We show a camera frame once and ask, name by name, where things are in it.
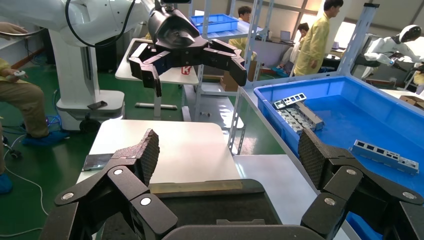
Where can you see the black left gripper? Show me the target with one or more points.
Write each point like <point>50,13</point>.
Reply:
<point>175,36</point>

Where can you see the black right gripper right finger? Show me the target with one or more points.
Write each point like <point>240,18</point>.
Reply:
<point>348,185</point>

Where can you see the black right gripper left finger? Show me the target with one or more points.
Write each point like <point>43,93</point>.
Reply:
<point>126,185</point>

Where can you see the grey windowed metal part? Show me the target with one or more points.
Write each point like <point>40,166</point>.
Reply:
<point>384,155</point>
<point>294,98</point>

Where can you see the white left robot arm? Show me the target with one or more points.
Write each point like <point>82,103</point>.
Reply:
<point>99,20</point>

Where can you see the black device on robot base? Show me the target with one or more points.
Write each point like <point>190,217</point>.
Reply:
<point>96,105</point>

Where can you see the long grey metal part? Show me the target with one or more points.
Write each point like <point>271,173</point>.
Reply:
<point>311,116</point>

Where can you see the flat grey metal part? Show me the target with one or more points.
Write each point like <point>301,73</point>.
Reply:
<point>298,116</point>
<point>288,122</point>

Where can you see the black tray container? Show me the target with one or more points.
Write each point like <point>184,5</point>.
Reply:
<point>215,205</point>

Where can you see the small grey metal part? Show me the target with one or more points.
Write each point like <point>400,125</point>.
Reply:
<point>279,104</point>

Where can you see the red white paper cup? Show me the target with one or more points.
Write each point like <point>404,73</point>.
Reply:
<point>186,70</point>

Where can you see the white side table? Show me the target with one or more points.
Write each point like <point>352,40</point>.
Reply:
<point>172,78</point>

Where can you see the dark smartphone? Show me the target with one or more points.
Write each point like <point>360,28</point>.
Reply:
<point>97,162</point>

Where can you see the brown cardboard box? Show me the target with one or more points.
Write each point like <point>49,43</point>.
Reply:
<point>228,82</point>

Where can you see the blue plastic crate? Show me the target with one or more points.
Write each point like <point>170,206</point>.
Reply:
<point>215,21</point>

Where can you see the grey background shelf rack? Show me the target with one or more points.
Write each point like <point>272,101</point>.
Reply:
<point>245,33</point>

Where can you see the large blue plastic bin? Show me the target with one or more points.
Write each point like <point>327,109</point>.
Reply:
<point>364,116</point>

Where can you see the black-haired person in yellow coat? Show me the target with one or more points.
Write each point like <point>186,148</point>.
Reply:
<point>244,13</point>

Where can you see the grey laptop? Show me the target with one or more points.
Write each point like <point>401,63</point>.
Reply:
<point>286,36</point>

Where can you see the white background table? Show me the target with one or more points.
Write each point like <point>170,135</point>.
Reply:
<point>391,93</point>

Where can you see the open flat cardboard box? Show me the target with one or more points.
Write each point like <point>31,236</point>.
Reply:
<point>412,101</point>

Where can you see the white robot column base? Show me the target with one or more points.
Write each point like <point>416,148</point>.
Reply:
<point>76,76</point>

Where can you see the stool caster base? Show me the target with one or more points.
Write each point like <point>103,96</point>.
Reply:
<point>13,152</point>

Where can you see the seated person in yellow coat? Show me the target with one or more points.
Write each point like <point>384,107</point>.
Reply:
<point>303,30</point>

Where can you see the standing person in yellow coat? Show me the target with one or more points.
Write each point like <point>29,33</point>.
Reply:
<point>314,43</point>

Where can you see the seated operator in tan trousers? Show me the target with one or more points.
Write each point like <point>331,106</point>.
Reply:
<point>23,106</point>

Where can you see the white humanoid robot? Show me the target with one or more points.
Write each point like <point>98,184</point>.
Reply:
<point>384,46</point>

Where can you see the white handheld controller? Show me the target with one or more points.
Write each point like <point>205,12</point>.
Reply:
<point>20,74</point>

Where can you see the grey perforated rack post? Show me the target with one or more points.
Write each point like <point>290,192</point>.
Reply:
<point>253,39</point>
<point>359,36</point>

